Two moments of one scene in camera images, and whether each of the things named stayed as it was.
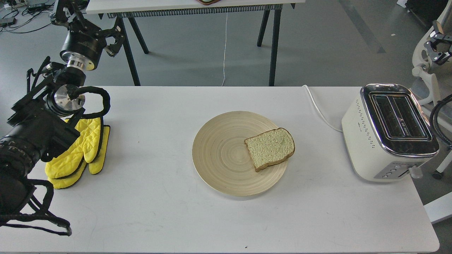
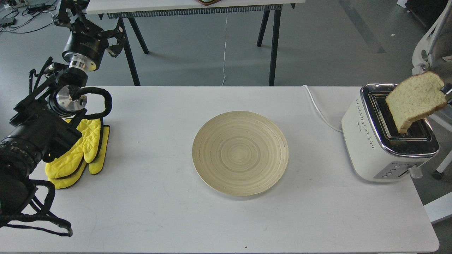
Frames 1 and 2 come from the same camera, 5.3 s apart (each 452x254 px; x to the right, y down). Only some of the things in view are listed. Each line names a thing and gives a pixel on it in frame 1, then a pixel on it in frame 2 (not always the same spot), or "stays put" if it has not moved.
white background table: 134,10 stays put
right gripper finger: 439,46 -> 447,89
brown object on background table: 208,2 stays put
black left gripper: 85,43 stays put
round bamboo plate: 221,158 stays put
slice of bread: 270,147 -> 418,96
